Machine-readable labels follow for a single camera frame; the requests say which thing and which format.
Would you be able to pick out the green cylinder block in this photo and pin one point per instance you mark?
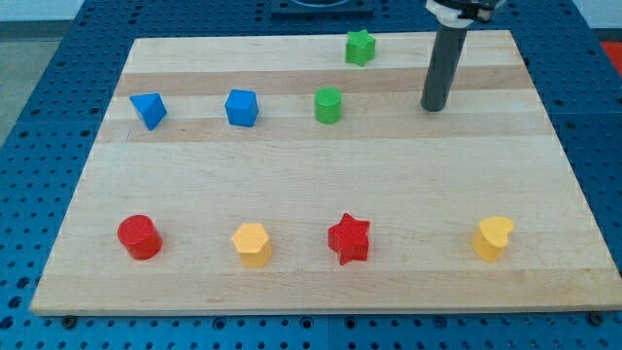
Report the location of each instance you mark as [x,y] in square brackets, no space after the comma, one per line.
[327,105]

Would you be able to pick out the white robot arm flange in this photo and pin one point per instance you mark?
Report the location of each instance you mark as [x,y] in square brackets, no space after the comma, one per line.
[460,14]

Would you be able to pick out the blue cube block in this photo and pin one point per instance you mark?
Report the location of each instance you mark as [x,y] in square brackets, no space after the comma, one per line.
[242,108]

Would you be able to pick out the wooden board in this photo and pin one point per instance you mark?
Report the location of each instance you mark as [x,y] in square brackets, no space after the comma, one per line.
[424,181]

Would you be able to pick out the red star block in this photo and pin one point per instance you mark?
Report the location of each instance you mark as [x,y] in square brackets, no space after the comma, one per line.
[349,239]

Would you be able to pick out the yellow hexagon block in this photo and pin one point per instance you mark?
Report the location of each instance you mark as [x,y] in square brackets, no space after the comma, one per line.
[253,245]

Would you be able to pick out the green star block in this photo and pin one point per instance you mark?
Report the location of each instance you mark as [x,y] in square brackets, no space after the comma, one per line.
[360,47]

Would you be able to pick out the blue triangular block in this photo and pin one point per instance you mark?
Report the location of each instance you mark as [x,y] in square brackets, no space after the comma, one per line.
[150,107]

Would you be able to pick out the red cylinder block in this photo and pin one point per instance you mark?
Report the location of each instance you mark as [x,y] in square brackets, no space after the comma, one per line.
[139,237]

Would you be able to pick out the yellow heart block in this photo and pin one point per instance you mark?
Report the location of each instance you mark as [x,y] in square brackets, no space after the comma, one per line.
[491,237]

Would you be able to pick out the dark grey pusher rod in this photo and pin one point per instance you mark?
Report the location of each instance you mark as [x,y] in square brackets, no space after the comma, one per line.
[446,54]

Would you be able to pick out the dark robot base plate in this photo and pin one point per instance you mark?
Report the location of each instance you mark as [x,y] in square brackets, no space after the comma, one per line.
[321,8]

